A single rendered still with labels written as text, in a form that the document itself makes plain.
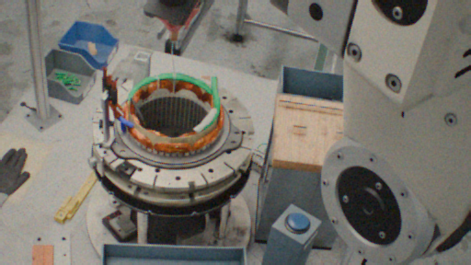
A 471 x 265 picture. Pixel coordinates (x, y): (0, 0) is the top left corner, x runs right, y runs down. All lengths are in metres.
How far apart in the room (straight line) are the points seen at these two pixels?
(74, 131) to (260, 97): 0.55
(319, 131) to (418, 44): 1.00
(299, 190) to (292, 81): 0.30
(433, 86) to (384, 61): 0.03
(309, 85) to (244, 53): 1.82
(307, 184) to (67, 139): 0.68
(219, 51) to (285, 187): 2.06
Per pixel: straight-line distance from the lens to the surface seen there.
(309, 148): 1.21
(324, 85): 1.44
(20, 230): 1.41
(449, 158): 0.51
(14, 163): 1.53
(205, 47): 3.25
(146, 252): 1.03
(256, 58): 3.22
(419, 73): 0.27
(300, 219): 1.11
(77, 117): 1.65
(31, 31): 1.47
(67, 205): 1.42
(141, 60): 1.18
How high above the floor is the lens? 1.90
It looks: 43 degrees down
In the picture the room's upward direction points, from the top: 9 degrees clockwise
